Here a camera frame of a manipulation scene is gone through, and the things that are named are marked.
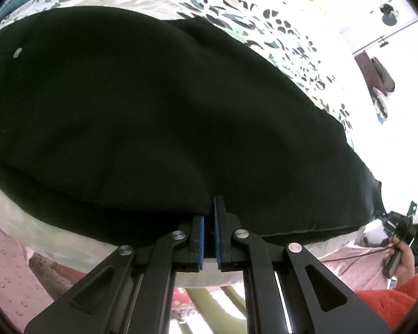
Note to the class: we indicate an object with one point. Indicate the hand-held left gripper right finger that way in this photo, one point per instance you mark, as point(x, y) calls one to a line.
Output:
point(218, 236)

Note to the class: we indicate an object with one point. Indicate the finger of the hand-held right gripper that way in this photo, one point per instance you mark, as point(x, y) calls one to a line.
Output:
point(381, 214)

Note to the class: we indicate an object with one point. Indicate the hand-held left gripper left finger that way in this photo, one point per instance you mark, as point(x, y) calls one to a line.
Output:
point(198, 247)

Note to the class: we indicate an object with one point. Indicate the black pants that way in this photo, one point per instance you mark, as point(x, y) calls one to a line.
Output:
point(142, 118)

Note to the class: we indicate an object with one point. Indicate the person's right forearm red sleeve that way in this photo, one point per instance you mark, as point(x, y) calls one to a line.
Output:
point(390, 299)

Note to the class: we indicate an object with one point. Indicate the person's right hand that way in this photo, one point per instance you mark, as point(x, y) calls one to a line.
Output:
point(407, 261)

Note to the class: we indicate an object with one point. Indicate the colourful patterned cloth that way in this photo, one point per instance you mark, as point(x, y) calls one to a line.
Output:
point(202, 306)

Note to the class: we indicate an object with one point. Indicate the pile of clothes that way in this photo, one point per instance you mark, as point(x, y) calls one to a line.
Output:
point(380, 106)

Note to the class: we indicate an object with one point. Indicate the wooden cabinet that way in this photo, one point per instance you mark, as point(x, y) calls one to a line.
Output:
point(369, 66)

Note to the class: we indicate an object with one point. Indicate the floral bed sheet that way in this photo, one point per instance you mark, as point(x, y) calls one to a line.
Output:
point(230, 3)

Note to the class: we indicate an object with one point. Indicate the black wall fixture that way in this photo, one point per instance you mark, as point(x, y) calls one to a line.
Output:
point(389, 14)

